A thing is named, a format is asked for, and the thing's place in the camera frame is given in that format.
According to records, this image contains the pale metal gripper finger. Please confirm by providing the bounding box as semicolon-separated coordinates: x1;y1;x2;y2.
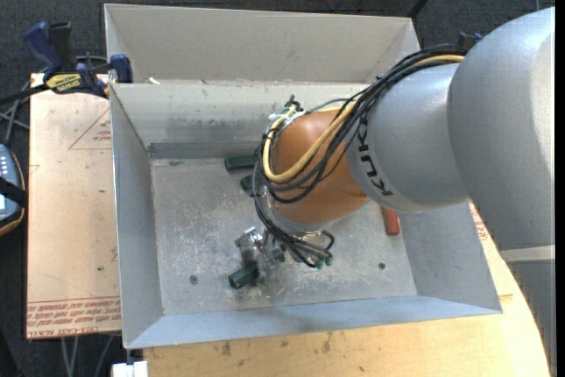
235;227;261;268
257;250;277;280

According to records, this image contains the grey metal bin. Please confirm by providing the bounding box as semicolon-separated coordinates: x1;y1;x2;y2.
103;3;504;351

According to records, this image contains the red-brown flat block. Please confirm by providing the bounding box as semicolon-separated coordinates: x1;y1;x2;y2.
380;206;402;237

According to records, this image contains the brown cardboard board red print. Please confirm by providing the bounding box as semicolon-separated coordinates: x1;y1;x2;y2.
25;72;516;341

